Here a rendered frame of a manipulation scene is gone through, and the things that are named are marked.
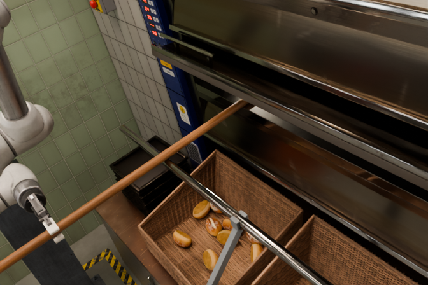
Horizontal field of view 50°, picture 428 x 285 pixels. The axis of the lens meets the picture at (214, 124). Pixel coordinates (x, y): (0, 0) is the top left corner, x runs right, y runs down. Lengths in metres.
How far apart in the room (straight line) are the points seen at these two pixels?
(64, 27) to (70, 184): 0.96
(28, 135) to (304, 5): 1.29
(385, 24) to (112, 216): 1.69
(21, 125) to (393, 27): 1.47
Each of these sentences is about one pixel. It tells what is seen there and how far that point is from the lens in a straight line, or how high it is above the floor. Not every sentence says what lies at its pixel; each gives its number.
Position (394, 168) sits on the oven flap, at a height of 1.41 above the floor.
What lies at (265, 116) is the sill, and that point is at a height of 1.18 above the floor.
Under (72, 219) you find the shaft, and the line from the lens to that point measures 1.52.
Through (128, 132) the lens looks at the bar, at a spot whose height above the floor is 1.17.
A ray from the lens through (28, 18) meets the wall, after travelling 2.55.
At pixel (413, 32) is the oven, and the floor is 1.66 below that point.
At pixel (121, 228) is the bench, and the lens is 2.30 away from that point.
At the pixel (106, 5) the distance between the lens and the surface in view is 2.29.
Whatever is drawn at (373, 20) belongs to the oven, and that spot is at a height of 1.67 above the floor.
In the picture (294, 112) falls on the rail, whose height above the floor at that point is 1.43.
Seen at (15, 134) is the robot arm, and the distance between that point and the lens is 2.05.
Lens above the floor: 2.16
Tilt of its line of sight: 36 degrees down
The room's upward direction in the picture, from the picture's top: 15 degrees counter-clockwise
